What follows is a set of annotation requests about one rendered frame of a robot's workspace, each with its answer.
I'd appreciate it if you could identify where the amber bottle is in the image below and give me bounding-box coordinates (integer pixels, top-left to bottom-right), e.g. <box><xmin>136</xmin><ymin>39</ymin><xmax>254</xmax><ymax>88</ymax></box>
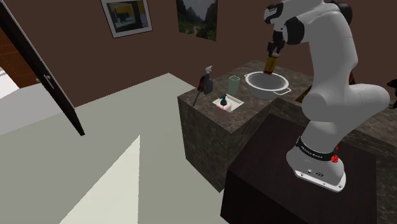
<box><xmin>263</xmin><ymin>52</ymin><xmax>281</xmax><ymax>76</ymax></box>

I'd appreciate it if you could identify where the pale green cup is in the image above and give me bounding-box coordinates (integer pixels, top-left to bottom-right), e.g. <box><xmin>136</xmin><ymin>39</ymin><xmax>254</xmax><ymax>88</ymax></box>
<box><xmin>228</xmin><ymin>75</ymin><xmax>241</xmax><ymax>95</ymax></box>

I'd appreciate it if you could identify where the white square tray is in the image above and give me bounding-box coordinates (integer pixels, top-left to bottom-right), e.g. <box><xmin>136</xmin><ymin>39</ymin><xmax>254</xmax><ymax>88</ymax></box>
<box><xmin>212</xmin><ymin>94</ymin><xmax>245</xmax><ymax>113</ymax></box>

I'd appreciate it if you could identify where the dark spray bottle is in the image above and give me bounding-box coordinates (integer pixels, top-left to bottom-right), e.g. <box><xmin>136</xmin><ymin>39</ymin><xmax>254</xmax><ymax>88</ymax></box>
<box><xmin>202</xmin><ymin>65</ymin><xmax>214</xmax><ymax>95</ymax></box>

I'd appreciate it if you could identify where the pink soap dispenser green pump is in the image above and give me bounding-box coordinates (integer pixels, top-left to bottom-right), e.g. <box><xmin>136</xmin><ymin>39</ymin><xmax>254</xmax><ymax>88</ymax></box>
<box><xmin>216</xmin><ymin>94</ymin><xmax>233</xmax><ymax>113</ymax></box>

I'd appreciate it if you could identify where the black faucet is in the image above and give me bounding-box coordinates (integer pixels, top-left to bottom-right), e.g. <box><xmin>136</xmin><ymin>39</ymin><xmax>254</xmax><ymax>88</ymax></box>
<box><xmin>386</xmin><ymin>78</ymin><xmax>397</xmax><ymax>110</ymax></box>

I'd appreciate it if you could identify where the dark robot stand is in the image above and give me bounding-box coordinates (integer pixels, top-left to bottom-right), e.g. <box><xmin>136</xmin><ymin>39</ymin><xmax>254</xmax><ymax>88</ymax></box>
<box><xmin>219</xmin><ymin>113</ymin><xmax>378</xmax><ymax>224</ymax></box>

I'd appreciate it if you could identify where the grey bowl with handles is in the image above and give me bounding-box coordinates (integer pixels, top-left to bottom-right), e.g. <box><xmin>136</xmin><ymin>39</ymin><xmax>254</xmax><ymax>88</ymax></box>
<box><xmin>244</xmin><ymin>71</ymin><xmax>292</xmax><ymax>100</ymax></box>

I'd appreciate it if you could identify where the mountain landscape wall picture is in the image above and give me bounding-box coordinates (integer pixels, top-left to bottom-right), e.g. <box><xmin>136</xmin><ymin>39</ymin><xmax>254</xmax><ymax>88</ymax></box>
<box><xmin>176</xmin><ymin>0</ymin><xmax>218</xmax><ymax>42</ymax></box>

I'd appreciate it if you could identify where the black red-handled tool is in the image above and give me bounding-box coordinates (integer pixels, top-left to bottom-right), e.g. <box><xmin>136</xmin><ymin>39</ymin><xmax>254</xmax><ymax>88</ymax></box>
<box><xmin>192</xmin><ymin>75</ymin><xmax>206</xmax><ymax>107</ymax></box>

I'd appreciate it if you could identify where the white framed wall picture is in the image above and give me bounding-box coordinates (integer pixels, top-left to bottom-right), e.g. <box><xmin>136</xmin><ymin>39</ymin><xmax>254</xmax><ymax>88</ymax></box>
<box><xmin>100</xmin><ymin>0</ymin><xmax>153</xmax><ymax>39</ymax></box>

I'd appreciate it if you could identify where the dark door with handle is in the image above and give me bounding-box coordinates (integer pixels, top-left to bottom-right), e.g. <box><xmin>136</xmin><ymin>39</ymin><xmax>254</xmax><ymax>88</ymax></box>
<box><xmin>0</xmin><ymin>0</ymin><xmax>86</xmax><ymax>137</ymax></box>

